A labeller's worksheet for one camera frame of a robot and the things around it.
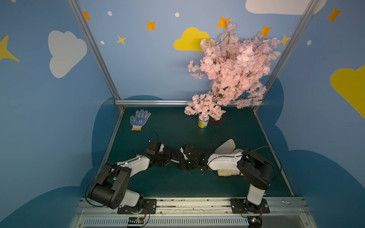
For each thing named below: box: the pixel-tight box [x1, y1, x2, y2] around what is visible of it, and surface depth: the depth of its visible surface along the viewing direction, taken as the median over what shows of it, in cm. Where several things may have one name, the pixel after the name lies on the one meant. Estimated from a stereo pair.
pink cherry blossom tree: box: [184, 22, 281, 121], surface depth 77 cm
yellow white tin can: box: [197, 114, 210, 129], surface depth 106 cm
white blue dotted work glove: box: [130, 109, 152, 132], surface depth 114 cm
